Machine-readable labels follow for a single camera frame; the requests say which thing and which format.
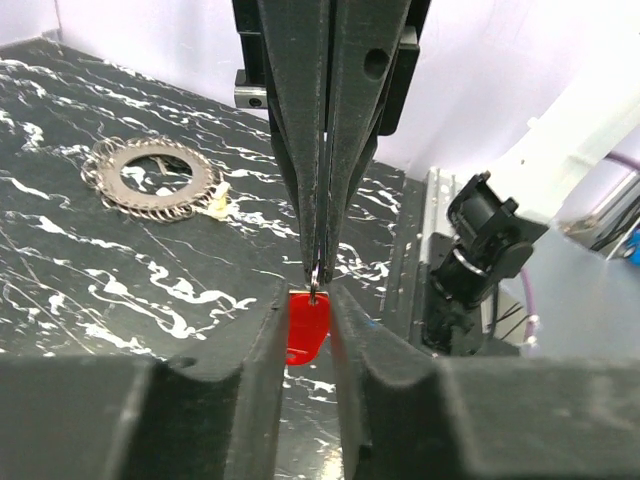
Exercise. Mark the red key tag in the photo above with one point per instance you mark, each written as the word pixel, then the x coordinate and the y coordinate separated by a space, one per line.
pixel 308 326

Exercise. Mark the cream key tag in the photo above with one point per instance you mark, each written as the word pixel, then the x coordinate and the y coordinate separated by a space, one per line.
pixel 218 207

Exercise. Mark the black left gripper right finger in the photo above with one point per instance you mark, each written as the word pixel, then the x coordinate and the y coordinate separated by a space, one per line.
pixel 406 415

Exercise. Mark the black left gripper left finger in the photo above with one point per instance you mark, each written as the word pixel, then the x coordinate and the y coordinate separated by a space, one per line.
pixel 210 412

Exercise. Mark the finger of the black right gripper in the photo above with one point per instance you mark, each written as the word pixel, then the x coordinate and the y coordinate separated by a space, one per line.
pixel 295 37
pixel 366 37

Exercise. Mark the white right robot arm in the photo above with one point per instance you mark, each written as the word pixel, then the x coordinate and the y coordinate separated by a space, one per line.
pixel 482 56

